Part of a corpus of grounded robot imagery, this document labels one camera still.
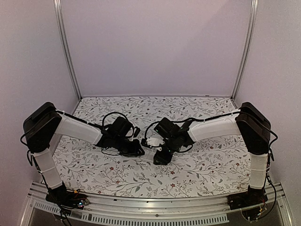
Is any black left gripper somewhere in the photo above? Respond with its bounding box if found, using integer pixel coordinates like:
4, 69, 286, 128
114, 137, 145, 159

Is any white air conditioner remote control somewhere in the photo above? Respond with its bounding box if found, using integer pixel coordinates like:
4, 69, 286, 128
140, 151, 155, 163

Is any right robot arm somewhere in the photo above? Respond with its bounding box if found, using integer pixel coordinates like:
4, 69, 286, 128
141, 102, 278, 205

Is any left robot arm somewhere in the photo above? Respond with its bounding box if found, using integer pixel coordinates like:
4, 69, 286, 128
20, 102, 145, 204

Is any floral patterned table cloth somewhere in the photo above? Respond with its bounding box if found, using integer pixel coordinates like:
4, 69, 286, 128
52, 97, 251, 198

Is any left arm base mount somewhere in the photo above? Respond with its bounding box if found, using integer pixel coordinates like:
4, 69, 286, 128
46, 184, 89, 209

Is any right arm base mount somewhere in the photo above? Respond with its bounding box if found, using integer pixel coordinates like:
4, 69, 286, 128
227, 187, 268, 221

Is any front aluminium rail frame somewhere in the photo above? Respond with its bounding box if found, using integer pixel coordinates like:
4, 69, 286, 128
20, 182, 297, 226

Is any left aluminium corner post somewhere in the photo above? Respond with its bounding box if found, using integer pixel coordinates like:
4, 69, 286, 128
53, 0, 82, 100

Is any aluminium corner post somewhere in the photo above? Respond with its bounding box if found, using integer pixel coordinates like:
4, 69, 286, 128
231, 0, 259, 101
53, 0, 82, 100

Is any right aluminium corner post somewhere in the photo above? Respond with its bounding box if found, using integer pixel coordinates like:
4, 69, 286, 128
231, 0, 259, 101

